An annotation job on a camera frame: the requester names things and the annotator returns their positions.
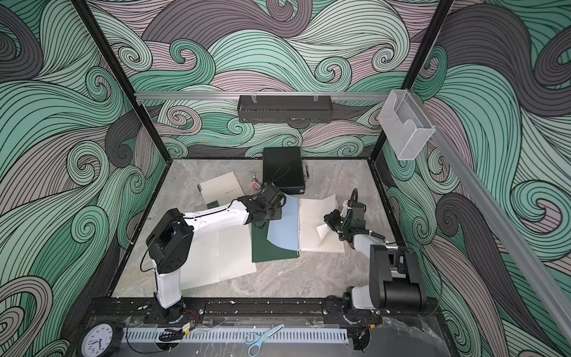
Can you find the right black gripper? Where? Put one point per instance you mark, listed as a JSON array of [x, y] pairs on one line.
[[331, 219]]

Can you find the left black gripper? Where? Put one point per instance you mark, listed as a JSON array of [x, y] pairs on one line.
[[277, 216]]

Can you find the light blue spiral notebook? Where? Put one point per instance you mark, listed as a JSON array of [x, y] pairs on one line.
[[303, 228]]

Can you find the beige spiral notebook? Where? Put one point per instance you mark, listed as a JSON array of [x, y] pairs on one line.
[[221, 190]]

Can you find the dark green spiral notebook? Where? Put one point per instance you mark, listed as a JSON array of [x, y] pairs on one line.
[[264, 251]]

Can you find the torn white lined page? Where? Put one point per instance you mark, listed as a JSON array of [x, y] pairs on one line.
[[202, 265]]

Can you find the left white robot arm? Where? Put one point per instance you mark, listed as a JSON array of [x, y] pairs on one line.
[[168, 245]]

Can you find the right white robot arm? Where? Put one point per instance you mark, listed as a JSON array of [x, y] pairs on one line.
[[395, 278]]

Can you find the black case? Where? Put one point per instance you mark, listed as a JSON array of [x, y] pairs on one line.
[[283, 167]]

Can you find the blue scissors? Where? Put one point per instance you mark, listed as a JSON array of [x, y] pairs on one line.
[[256, 340]]

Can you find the black wall tray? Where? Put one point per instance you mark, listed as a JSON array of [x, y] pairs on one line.
[[285, 109]]

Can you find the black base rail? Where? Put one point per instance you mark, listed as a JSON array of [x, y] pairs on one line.
[[209, 311]]

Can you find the clear wall holder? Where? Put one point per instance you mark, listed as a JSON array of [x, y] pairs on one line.
[[406, 123]]

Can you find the white slotted cable duct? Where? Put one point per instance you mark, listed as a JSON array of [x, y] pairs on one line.
[[242, 335]]

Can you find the white wall clock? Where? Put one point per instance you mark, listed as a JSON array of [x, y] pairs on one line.
[[97, 341]]

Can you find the aluminium rail right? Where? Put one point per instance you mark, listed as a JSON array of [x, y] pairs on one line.
[[552, 296]]

